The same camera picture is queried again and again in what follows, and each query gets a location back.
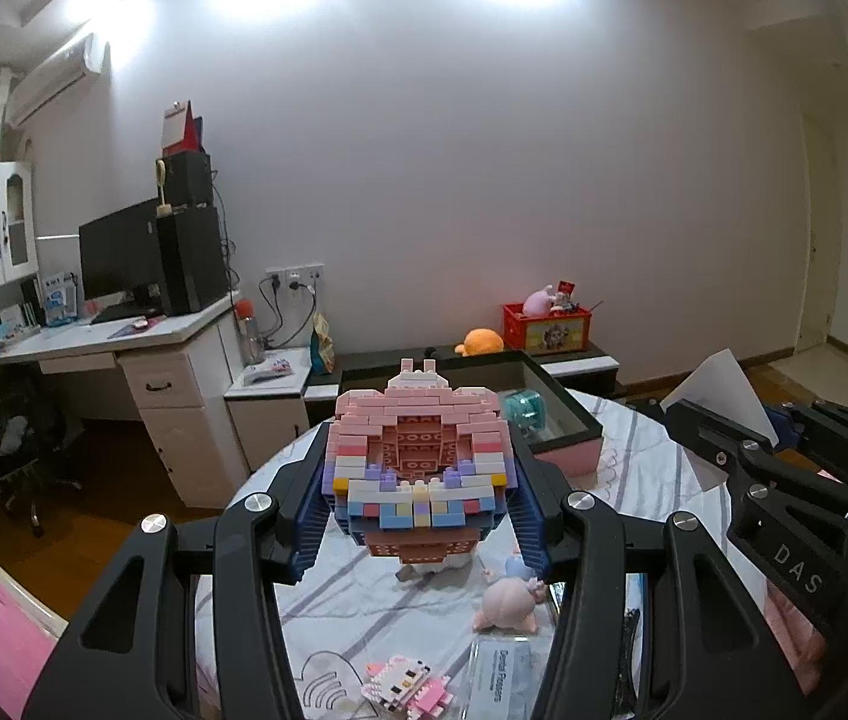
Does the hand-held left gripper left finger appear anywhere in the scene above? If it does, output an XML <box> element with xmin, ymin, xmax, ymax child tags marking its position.
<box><xmin>19</xmin><ymin>420</ymin><xmax>342</xmax><ymax>720</ymax></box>

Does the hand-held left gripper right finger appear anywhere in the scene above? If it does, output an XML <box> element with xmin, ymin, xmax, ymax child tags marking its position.
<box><xmin>503</xmin><ymin>427</ymin><xmax>804</xmax><ymax>720</ymax></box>

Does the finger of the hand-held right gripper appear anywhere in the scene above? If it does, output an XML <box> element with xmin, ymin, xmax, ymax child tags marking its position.
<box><xmin>765</xmin><ymin>400</ymin><xmax>848</xmax><ymax>482</ymax></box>
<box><xmin>662</xmin><ymin>397</ymin><xmax>848</xmax><ymax>527</ymax></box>

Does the white angular ornament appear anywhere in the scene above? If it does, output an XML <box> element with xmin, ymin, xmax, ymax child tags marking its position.
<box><xmin>660</xmin><ymin>349</ymin><xmax>781</xmax><ymax>496</ymax></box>

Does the pink toy figurine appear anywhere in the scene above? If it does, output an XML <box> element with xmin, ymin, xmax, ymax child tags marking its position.
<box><xmin>471</xmin><ymin>551</ymin><xmax>549</xmax><ymax>635</ymax></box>

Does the pink black storage box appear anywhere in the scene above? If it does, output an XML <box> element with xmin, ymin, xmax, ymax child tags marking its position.
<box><xmin>334</xmin><ymin>349</ymin><xmax>605</xmax><ymax>477</ymax></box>

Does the teal plastic toy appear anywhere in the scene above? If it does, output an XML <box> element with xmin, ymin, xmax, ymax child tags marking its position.
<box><xmin>503</xmin><ymin>390</ymin><xmax>551</xmax><ymax>436</ymax></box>

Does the pink building block house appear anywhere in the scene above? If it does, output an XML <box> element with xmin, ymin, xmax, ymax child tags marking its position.
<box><xmin>323</xmin><ymin>358</ymin><xmax>519</xmax><ymax>586</ymax></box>

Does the clear plastic case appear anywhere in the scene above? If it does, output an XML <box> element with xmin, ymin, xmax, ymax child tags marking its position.
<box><xmin>465</xmin><ymin>634</ymin><xmax>564</xmax><ymax>720</ymax></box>

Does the white pink block cat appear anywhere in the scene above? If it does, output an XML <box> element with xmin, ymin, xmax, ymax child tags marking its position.
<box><xmin>362</xmin><ymin>655</ymin><xmax>455</xmax><ymax>720</ymax></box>

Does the striped white quilt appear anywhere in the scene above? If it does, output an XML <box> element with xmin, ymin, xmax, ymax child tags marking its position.
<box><xmin>191</xmin><ymin>382</ymin><xmax>792</xmax><ymax>720</ymax></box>

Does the white nightstand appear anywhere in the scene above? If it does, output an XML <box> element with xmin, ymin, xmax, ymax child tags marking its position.
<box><xmin>224</xmin><ymin>367</ymin><xmax>312</xmax><ymax>477</ymax></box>

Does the pink white packet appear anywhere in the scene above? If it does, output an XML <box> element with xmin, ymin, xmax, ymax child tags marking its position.
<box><xmin>244</xmin><ymin>355</ymin><xmax>297</xmax><ymax>385</ymax></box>

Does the white door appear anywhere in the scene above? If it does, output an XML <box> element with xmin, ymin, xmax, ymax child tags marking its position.
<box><xmin>795</xmin><ymin>116</ymin><xmax>845</xmax><ymax>350</ymax></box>

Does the colourful snack bag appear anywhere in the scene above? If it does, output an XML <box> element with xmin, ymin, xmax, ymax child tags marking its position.
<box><xmin>309</xmin><ymin>313</ymin><xmax>339</xmax><ymax>374</ymax></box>

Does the red toy crate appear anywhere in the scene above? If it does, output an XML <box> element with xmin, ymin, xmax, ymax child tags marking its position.
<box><xmin>501</xmin><ymin>302</ymin><xmax>594</xmax><ymax>352</ymax></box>

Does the orange octopus plush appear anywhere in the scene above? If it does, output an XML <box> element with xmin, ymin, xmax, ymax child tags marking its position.
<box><xmin>454</xmin><ymin>328</ymin><xmax>506</xmax><ymax>357</ymax></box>

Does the white desk with drawers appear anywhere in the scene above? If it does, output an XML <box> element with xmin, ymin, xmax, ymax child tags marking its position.
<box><xmin>0</xmin><ymin>292</ymin><xmax>245</xmax><ymax>511</ymax></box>

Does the red-capped water bottle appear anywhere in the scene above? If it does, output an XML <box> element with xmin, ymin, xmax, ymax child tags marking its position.
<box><xmin>235</xmin><ymin>298</ymin><xmax>266</xmax><ymax>365</ymax></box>

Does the black keyboard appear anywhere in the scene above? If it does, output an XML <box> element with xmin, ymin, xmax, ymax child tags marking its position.
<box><xmin>90</xmin><ymin>304</ymin><xmax>159</xmax><ymax>325</ymax></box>

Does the black office chair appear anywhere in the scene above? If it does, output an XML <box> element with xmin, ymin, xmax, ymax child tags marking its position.
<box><xmin>0</xmin><ymin>382</ymin><xmax>80</xmax><ymax>537</ymax></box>

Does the black computer tower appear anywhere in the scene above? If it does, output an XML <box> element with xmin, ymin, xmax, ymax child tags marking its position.
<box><xmin>155</xmin><ymin>206</ymin><xmax>230</xmax><ymax>316</ymax></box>

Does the black computer monitor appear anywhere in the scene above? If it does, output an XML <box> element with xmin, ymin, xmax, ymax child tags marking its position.
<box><xmin>79</xmin><ymin>199</ymin><xmax>166</xmax><ymax>308</ymax></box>

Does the blue white carton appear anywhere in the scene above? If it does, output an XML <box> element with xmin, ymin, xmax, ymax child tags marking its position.
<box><xmin>41</xmin><ymin>270</ymin><xmax>79</xmax><ymax>327</ymax></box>

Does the teal desk tray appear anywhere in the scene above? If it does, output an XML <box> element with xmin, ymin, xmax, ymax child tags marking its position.
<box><xmin>0</xmin><ymin>322</ymin><xmax>43</xmax><ymax>357</ymax></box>

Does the black speaker box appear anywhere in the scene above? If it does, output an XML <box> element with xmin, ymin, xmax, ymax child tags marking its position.
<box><xmin>165</xmin><ymin>151</ymin><xmax>213</xmax><ymax>209</ymax></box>

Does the white air conditioner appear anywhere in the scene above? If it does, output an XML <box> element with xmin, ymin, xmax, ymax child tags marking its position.
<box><xmin>4</xmin><ymin>34</ymin><xmax>109</xmax><ymax>128</ymax></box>

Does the black power cable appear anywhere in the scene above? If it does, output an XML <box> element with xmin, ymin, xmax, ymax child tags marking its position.
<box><xmin>255</xmin><ymin>277</ymin><xmax>320</xmax><ymax>350</ymax></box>

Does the white wall power outlet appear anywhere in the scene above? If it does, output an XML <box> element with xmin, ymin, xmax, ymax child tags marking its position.
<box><xmin>266</xmin><ymin>262</ymin><xmax>325</xmax><ymax>292</ymax></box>

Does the white bed frame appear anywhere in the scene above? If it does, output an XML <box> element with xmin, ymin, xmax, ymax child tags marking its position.
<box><xmin>0</xmin><ymin>506</ymin><xmax>71</xmax><ymax>635</ymax></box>

